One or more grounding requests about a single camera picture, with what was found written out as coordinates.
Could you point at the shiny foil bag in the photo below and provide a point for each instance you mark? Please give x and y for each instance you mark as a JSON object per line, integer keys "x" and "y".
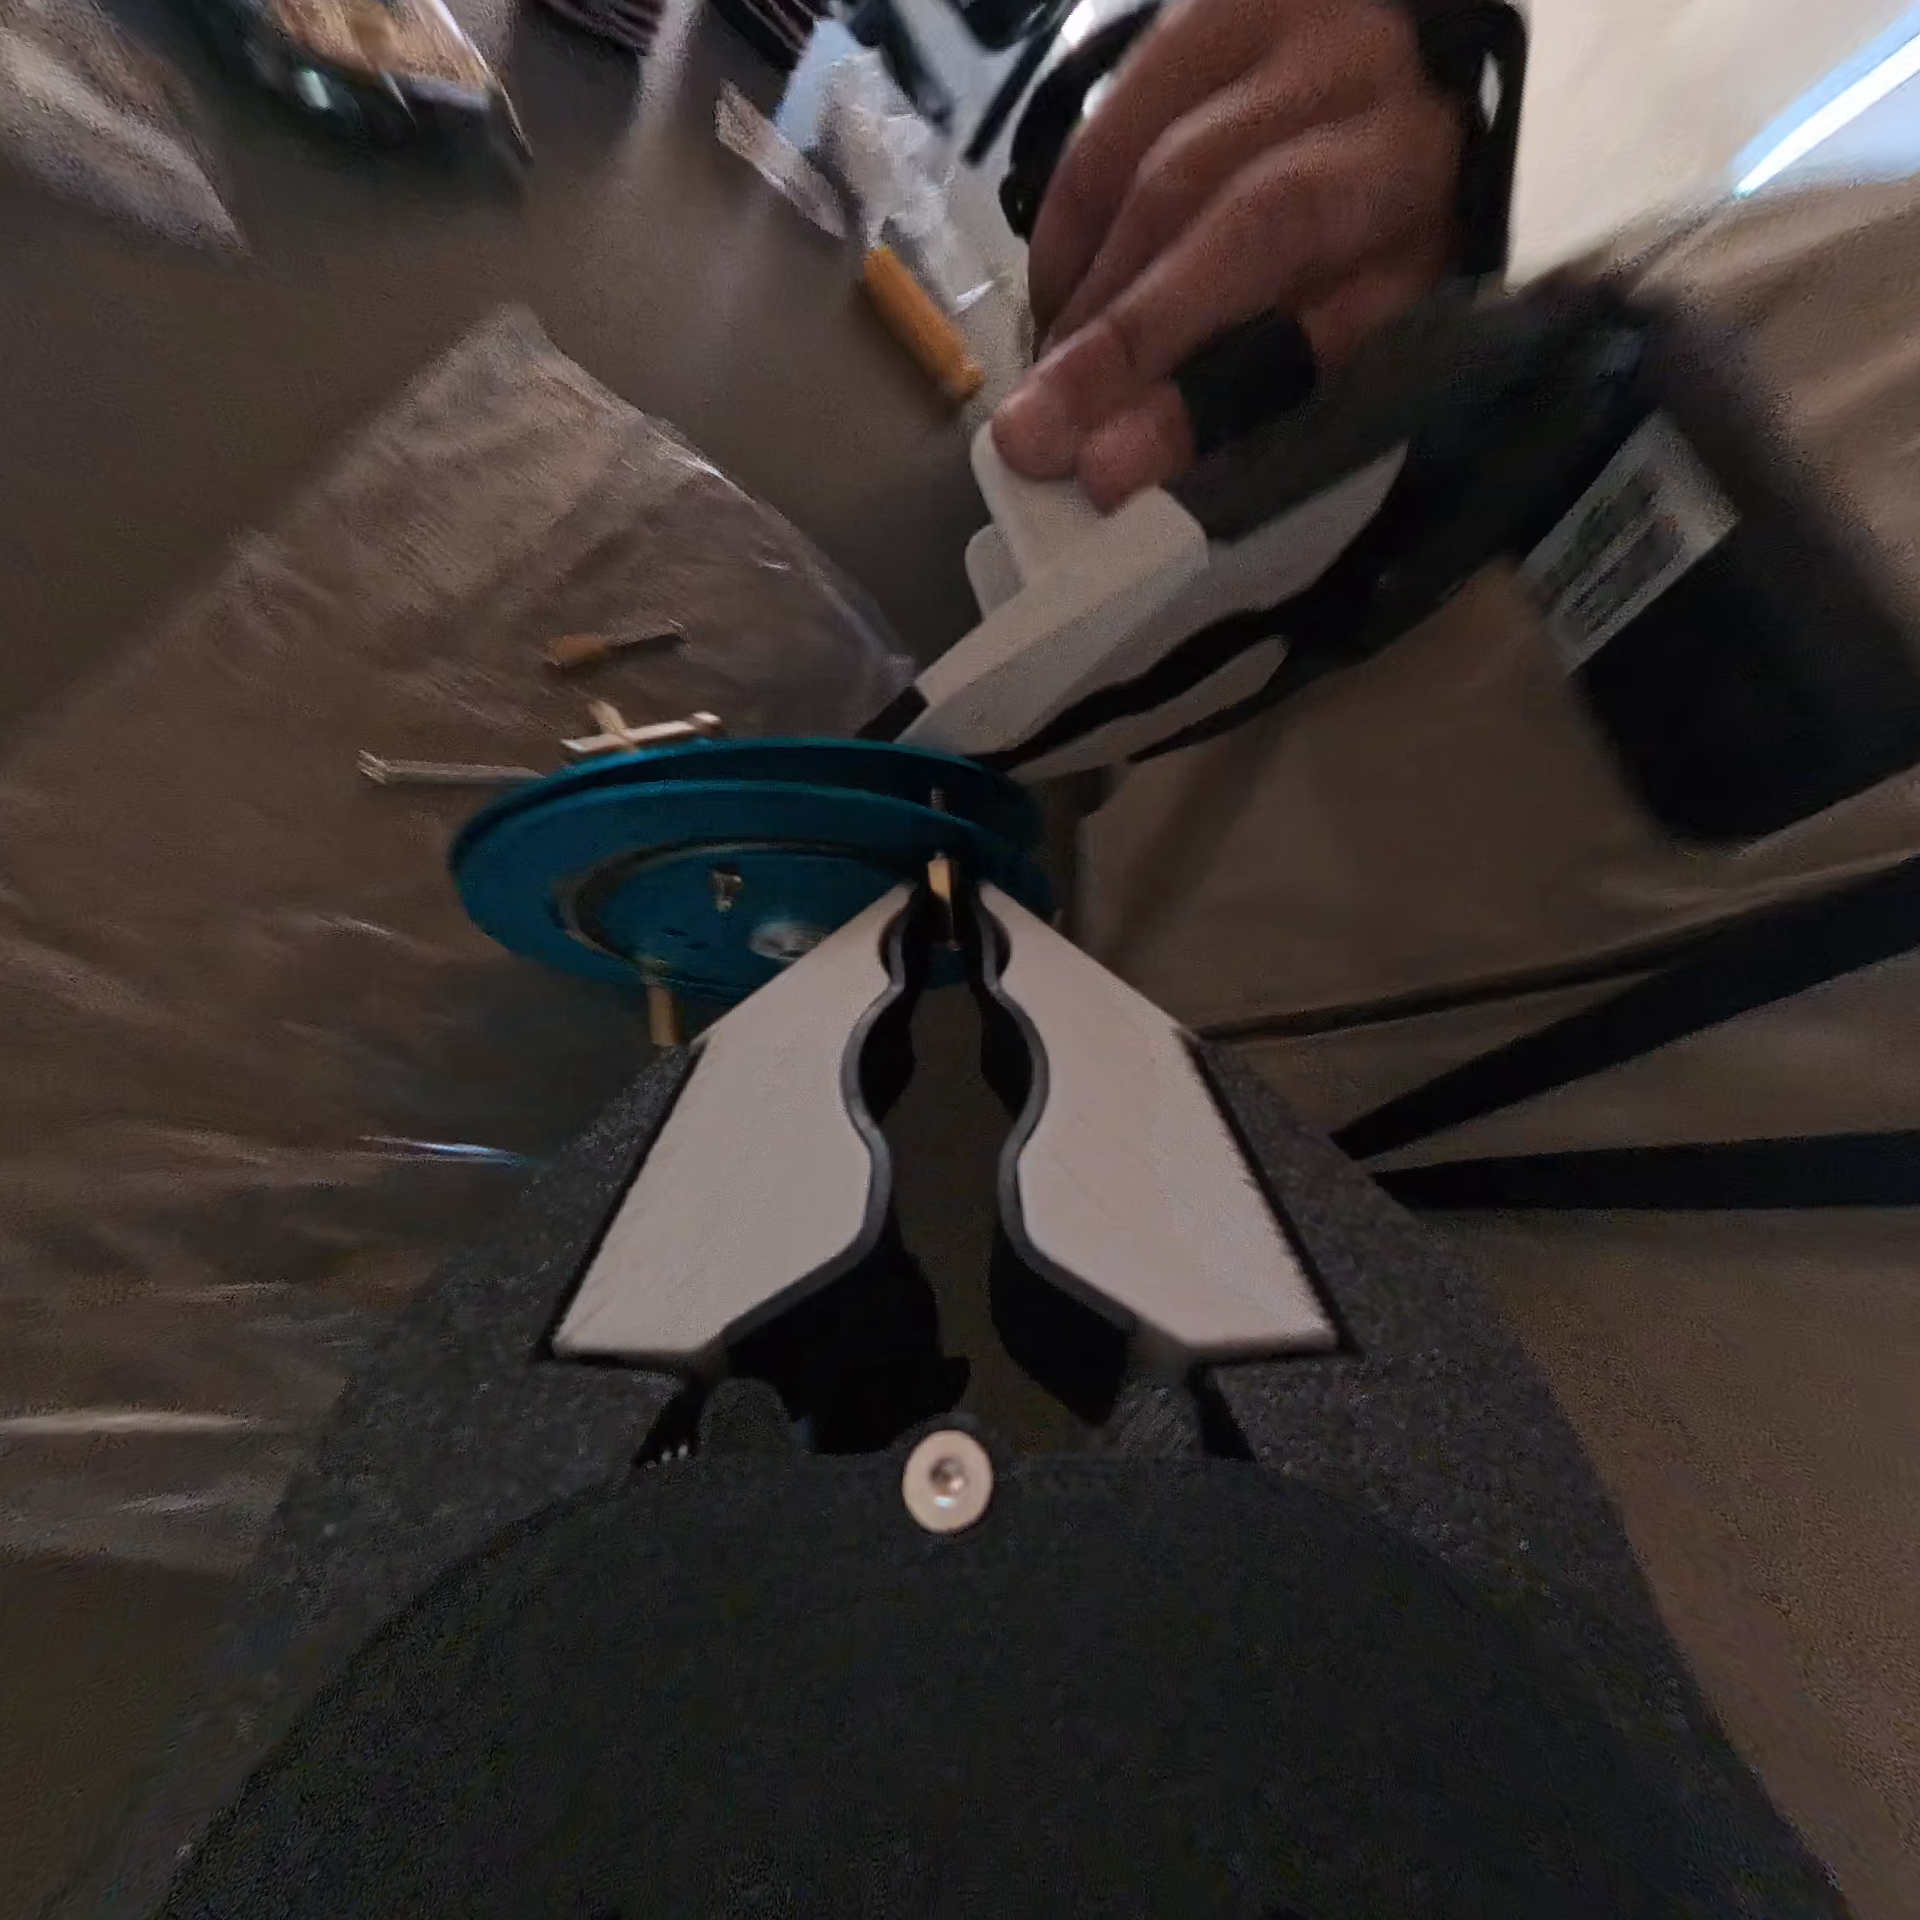
{"x": 376, "y": 59}

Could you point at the pile of small hardware bags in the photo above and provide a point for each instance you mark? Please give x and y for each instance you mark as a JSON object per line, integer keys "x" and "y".
{"x": 107, "y": 134}

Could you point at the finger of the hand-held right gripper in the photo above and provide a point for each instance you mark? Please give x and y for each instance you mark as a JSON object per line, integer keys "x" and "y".
{"x": 1187, "y": 706}
{"x": 1094, "y": 598}

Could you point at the small black socket wrench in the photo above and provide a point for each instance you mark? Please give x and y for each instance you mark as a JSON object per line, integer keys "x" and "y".
{"x": 646, "y": 736}

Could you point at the clear crumpled plastic bag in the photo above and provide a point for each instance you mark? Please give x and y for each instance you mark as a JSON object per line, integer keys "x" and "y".
{"x": 885, "y": 153}

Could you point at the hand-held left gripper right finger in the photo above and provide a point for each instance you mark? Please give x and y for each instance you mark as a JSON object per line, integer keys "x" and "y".
{"x": 1172, "y": 1186}

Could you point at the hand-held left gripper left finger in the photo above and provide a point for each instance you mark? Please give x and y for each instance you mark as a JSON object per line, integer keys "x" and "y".
{"x": 720, "y": 1186}

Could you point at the blue round turntable assembly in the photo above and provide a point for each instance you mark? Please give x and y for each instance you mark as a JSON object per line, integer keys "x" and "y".
{"x": 524, "y": 857}

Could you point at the person's right hand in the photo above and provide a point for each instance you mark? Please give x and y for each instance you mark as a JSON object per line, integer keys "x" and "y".
{"x": 1275, "y": 153}

